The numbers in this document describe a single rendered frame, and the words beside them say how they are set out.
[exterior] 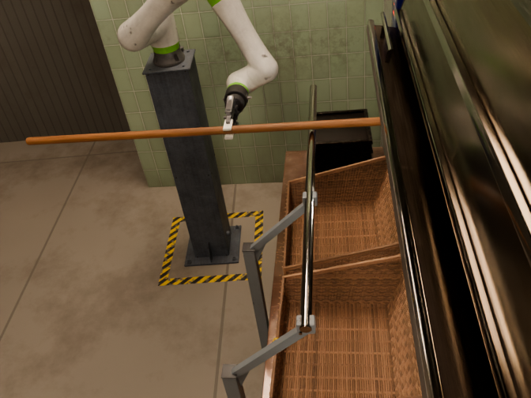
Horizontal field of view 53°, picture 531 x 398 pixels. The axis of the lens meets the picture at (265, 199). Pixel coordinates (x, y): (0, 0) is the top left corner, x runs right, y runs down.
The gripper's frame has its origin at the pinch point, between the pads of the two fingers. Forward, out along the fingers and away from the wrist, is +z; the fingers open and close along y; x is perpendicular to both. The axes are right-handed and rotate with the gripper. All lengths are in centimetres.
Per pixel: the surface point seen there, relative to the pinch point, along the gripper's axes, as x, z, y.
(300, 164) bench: -20, -61, 62
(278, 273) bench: -13, 15, 61
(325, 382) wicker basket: -32, 66, 60
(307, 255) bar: -30, 64, 2
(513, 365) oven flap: -63, 118, -29
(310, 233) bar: -30, 55, 2
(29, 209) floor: 174, -104, 120
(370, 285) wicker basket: -49, 32, 51
